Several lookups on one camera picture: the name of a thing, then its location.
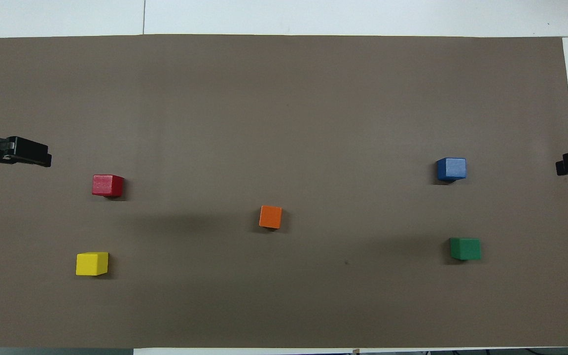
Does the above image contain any blue wooden block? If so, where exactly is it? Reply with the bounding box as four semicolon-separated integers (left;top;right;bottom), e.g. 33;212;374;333
436;157;467;182

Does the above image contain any green wooden block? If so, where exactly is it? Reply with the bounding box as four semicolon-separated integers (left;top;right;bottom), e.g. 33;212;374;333
449;237;482;261

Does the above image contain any red wooden block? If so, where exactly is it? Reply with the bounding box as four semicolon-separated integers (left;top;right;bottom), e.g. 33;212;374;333
92;175;125;198

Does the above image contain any brown table mat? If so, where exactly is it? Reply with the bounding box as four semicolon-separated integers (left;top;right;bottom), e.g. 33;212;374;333
0;34;568;350

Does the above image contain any yellow wooden block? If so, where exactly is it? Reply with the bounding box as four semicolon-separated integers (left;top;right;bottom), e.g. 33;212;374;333
75;252;109;277

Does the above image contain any orange wooden block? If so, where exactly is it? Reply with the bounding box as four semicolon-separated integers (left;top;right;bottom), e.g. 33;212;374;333
259;205;283;230

